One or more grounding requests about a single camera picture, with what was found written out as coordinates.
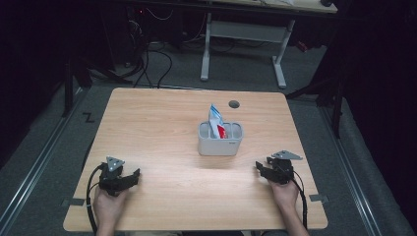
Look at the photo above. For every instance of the white-framed desk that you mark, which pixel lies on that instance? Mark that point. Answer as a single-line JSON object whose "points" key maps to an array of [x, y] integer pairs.
{"points": [[246, 31]]}

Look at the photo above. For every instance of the metal floor rail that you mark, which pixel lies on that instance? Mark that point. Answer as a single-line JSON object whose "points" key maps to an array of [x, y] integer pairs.
{"points": [[350, 170], [39, 157]]}

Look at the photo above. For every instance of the white blue red toothpaste tube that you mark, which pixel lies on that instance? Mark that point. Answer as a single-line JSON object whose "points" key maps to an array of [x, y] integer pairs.
{"points": [[216, 123]]}

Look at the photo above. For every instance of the person's left hand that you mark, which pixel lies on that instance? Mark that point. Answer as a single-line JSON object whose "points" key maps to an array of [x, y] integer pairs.
{"points": [[108, 206]]}

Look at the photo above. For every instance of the person's right hand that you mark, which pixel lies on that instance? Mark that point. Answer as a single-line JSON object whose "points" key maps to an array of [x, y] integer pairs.
{"points": [[284, 195]]}

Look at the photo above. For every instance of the grey compartment holder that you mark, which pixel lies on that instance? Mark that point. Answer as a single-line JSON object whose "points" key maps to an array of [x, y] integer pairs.
{"points": [[219, 146]]}

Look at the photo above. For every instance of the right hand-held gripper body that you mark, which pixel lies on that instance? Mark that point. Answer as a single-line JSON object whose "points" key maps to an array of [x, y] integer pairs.
{"points": [[282, 170]]}

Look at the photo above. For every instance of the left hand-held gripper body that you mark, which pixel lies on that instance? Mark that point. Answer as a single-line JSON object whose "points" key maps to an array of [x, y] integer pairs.
{"points": [[111, 178]]}

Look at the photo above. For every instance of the black metal stand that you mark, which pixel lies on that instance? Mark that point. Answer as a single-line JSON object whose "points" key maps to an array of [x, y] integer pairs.
{"points": [[337, 98], [69, 88]]}

